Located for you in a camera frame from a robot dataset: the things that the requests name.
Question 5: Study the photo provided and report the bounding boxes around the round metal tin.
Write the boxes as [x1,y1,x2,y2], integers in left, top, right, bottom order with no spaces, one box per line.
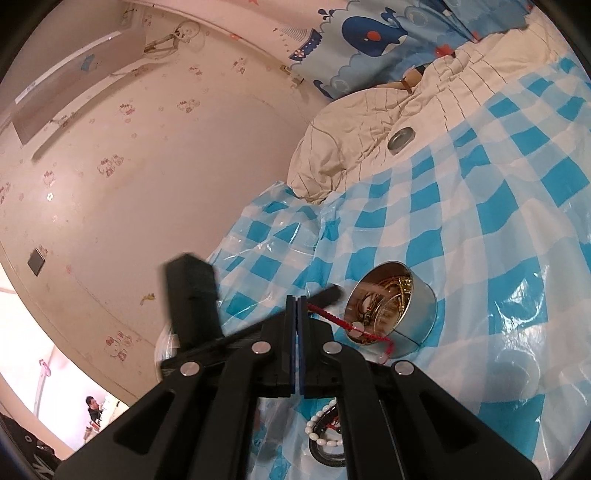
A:
[344,261,438,358]

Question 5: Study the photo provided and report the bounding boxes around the round metal tin lid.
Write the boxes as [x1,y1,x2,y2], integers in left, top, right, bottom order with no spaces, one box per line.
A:
[387,127,416,152]

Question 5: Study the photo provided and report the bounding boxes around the dark wall switch plate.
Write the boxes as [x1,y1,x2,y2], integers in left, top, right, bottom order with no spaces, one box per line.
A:
[27,248,47,278]

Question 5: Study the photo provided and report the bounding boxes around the thin gold bangle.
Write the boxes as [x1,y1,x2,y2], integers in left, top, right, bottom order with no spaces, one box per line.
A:
[365,274,414,324]

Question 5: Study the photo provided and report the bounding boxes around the white bead bracelet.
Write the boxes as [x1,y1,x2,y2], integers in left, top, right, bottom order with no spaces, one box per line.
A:
[305,401,343,449]

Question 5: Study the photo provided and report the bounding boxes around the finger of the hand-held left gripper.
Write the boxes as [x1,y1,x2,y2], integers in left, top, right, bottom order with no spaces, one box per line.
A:
[159,285,345,370]

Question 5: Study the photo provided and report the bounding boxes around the blue whale print fabric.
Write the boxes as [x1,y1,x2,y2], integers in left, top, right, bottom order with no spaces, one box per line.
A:
[270,0,532,100]

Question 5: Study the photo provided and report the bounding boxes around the blue white checkered plastic sheet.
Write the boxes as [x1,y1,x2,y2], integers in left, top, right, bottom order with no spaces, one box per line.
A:
[159,44,591,480]

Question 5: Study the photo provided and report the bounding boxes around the black bangle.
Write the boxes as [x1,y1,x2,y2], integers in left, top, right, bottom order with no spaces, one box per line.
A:
[308,436,347,468]

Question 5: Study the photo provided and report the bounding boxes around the air conditioner pipe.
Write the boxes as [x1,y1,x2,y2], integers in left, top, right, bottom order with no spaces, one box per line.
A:
[143,21,206,58]

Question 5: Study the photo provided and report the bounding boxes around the brown strap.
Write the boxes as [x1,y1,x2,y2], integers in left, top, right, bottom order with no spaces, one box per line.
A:
[401,65,428,95]

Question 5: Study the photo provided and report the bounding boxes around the dark cloth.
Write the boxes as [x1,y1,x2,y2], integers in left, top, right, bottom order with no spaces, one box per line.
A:
[0,413,63,480]

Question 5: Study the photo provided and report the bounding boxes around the white wall air conditioner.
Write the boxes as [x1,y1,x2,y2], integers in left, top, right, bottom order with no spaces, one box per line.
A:
[9,21,145,160]

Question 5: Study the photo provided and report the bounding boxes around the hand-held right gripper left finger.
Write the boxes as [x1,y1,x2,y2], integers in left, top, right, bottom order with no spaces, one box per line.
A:
[55,295,296,480]

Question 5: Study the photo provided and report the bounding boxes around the white quilt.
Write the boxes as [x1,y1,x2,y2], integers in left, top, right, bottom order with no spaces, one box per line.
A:
[287,21,557,206]

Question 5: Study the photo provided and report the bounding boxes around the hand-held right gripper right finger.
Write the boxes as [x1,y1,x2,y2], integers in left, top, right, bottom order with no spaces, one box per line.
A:
[298,295,541,480]

